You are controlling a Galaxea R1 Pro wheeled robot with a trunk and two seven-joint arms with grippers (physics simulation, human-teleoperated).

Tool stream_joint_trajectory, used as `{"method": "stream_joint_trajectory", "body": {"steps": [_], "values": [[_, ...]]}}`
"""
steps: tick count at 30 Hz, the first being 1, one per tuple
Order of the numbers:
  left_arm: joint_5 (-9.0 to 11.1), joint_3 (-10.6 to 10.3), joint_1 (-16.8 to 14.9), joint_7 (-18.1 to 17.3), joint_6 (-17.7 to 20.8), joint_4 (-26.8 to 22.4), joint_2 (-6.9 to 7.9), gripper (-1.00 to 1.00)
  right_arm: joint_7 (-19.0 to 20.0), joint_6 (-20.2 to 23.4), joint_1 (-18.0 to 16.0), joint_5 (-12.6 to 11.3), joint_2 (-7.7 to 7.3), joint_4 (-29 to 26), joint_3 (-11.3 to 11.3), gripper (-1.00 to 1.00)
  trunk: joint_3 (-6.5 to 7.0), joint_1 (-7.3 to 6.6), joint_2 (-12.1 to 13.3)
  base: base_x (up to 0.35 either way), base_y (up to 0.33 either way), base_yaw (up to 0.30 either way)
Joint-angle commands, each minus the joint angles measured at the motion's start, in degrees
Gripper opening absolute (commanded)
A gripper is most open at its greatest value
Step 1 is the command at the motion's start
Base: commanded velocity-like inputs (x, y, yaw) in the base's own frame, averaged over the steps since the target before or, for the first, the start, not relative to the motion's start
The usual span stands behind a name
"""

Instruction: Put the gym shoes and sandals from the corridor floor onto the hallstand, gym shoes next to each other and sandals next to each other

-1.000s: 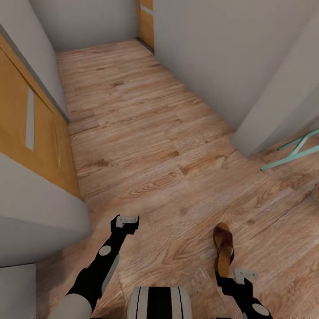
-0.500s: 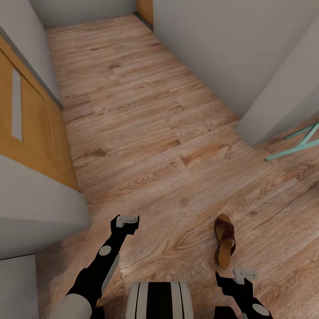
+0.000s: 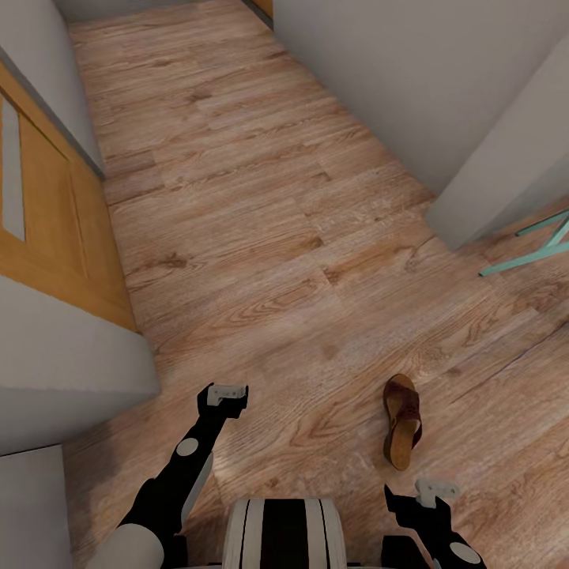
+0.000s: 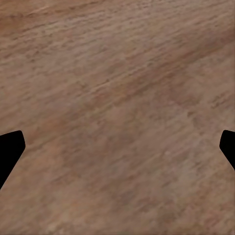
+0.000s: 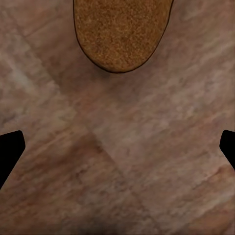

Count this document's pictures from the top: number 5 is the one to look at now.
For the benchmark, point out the sandal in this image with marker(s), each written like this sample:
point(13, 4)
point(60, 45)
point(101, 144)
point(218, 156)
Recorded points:
point(120, 36)

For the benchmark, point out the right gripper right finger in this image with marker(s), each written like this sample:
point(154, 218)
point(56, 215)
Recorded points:
point(227, 146)

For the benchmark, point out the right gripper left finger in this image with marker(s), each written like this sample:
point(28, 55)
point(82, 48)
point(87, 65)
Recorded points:
point(12, 146)

